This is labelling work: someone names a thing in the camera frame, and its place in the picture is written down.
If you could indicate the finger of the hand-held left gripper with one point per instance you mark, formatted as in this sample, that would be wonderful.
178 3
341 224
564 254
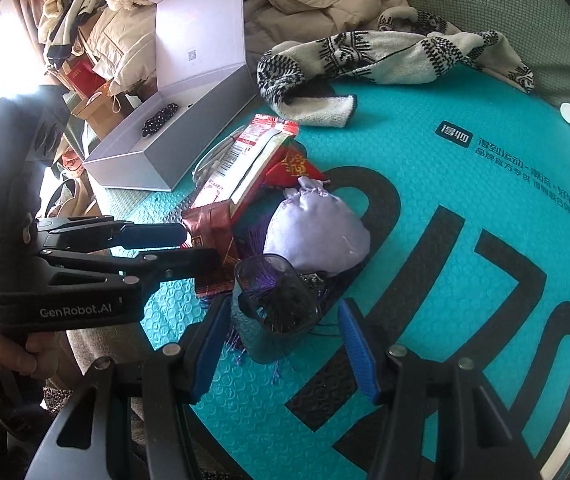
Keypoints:
190 260
155 234

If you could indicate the beige plush cloth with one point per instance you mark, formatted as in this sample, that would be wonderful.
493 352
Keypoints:
95 345

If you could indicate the person's left hand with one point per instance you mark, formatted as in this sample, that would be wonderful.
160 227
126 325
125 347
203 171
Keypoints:
10 345

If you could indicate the beige jacket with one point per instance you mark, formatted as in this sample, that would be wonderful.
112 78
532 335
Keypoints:
315 5

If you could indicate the pink figure toy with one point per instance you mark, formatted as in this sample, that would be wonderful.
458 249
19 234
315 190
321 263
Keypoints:
72 161

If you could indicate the red paper bag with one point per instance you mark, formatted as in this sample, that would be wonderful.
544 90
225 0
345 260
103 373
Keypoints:
82 77

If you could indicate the tan handbag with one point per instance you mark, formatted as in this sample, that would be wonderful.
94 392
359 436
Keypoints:
75 197

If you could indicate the dark translucent plastic cup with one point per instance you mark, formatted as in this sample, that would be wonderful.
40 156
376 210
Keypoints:
265 345

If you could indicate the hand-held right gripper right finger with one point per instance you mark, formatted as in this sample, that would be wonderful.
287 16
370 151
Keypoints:
360 355

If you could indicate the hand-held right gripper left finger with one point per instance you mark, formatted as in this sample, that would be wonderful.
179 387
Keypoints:
207 355

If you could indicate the lavender tasselled pouch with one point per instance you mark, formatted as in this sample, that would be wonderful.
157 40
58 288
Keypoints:
315 225

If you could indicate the black white patterned scarf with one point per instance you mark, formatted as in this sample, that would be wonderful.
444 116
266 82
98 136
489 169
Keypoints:
365 60

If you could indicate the beige puffer coat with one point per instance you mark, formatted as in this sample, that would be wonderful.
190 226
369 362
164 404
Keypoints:
132 45

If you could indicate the maroon foil packet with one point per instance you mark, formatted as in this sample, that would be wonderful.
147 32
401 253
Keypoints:
215 230

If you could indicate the small open cardboard box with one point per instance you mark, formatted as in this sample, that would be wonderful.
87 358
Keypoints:
100 115

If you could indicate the teal bubble mailer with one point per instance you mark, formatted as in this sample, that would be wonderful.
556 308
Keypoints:
440 260

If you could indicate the lavender gift box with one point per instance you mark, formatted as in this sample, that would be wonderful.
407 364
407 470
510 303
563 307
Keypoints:
200 25

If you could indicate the green sofa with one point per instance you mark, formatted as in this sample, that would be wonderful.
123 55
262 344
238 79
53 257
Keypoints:
490 0

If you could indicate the long red white packet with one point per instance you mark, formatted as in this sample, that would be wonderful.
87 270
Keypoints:
250 160

